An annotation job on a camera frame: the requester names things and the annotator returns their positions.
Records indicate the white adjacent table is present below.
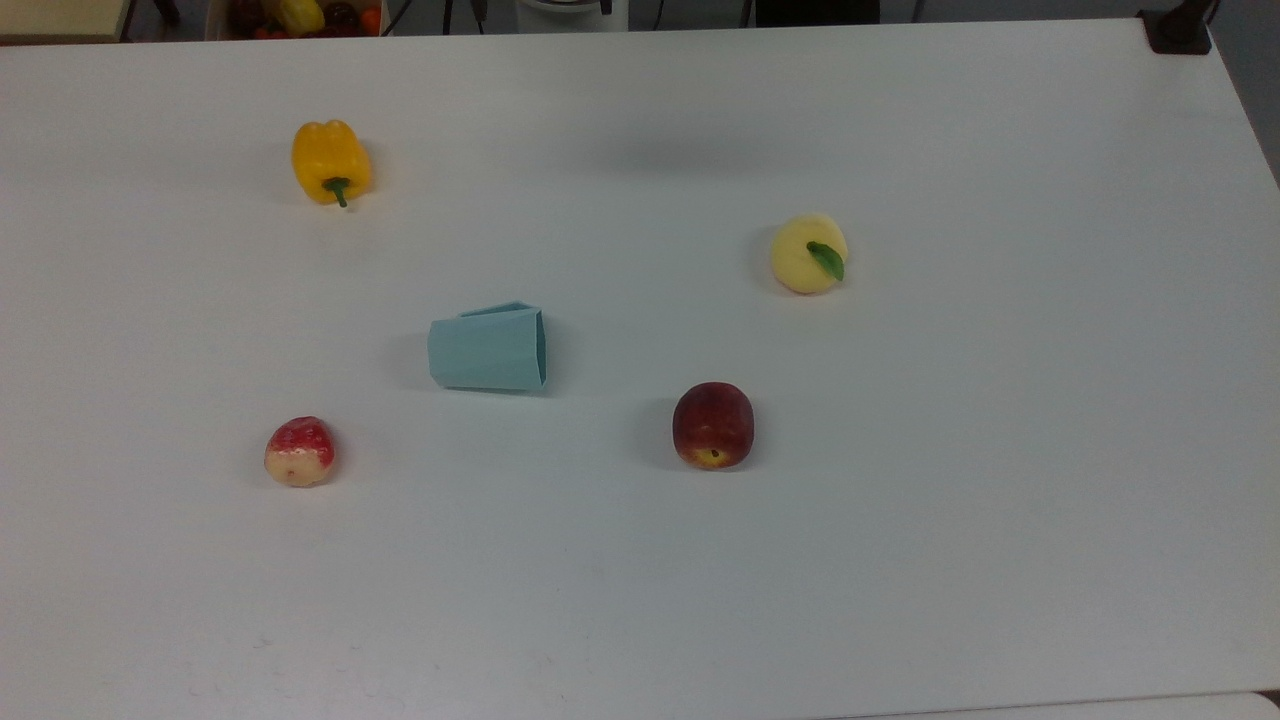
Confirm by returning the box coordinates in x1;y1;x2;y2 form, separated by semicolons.
830;690;1280;720

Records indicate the dark red apple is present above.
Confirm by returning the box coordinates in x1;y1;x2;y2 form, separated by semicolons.
671;381;756;471

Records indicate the yellow peach with green leaf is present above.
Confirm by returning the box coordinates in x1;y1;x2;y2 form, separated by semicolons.
770;212;849;296

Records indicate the basket of fruit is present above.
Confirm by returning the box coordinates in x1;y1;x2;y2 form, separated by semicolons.
205;0;392;42

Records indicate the black box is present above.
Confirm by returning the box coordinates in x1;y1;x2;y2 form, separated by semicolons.
754;0;882;27

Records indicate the yellow bell pepper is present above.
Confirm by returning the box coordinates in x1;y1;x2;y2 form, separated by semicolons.
291;119;373;209

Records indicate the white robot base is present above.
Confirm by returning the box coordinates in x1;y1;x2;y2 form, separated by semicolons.
514;0;630;34

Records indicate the black table clamp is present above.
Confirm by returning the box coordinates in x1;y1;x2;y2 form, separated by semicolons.
1138;0;1219;56

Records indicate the wooden furniture piece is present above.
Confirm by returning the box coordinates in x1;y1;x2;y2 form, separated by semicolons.
0;0;137;45

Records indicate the red strawberry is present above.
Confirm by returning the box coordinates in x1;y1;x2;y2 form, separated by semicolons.
264;416;337;489

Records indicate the light blue faceted mug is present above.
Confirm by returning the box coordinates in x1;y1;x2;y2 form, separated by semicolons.
427;301;550;394

